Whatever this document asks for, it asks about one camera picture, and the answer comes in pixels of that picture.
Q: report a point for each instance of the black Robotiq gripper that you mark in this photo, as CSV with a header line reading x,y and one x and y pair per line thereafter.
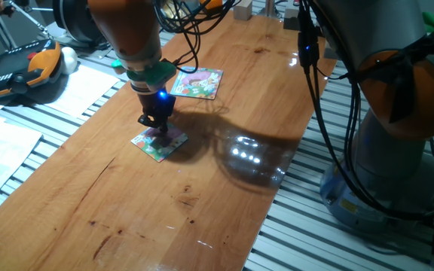
x,y
156,104

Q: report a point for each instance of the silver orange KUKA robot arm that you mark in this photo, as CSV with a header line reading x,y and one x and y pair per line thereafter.
x,y
390,169

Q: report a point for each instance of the assembled butterfly jigsaw puzzle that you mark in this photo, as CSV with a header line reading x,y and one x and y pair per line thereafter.
x,y
145,147

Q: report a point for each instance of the butterfly puzzle tray board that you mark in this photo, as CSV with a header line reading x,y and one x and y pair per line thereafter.
x,y
202,84

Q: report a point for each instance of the white round ball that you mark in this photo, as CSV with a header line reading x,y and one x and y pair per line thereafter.
x,y
69,60

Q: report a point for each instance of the orange round object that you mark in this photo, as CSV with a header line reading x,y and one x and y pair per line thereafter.
x,y
211,4

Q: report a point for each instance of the black round device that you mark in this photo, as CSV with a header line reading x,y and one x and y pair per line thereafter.
x,y
75,19

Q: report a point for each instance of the beige small box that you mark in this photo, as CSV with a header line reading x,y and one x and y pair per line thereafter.
x,y
243,11

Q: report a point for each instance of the black orange teach pendant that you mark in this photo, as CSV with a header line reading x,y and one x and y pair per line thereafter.
x,y
13,75

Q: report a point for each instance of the grey emergency stop box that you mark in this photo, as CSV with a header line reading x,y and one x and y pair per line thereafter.
x,y
291,20

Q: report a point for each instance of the black connector blue light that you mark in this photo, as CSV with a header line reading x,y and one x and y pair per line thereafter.
x,y
308,37

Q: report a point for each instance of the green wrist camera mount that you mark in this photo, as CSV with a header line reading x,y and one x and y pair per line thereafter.
x,y
156,74

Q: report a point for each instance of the metal post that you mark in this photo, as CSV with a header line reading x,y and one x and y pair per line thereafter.
x,y
269,7

